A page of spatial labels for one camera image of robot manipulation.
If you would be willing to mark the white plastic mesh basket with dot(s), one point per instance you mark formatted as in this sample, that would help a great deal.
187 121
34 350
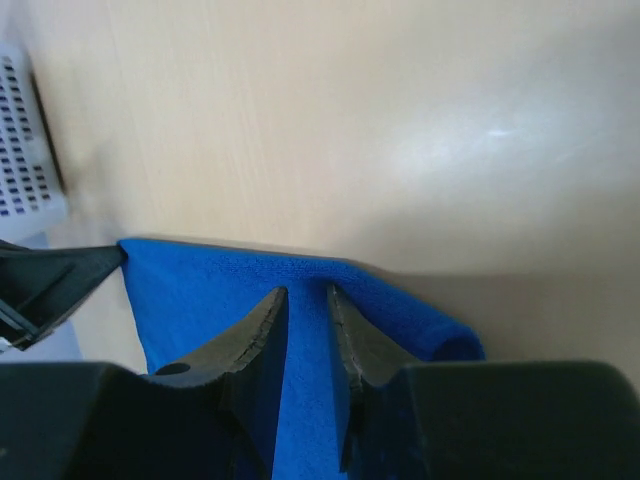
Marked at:
32 197

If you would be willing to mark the blue towel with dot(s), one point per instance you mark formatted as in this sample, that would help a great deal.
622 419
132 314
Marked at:
182 295

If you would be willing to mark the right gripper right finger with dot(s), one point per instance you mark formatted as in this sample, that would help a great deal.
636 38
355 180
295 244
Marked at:
398 417

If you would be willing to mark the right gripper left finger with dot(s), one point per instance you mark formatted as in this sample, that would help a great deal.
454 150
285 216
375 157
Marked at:
212 414

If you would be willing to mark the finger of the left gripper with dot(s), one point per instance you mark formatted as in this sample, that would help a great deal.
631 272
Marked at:
42 288

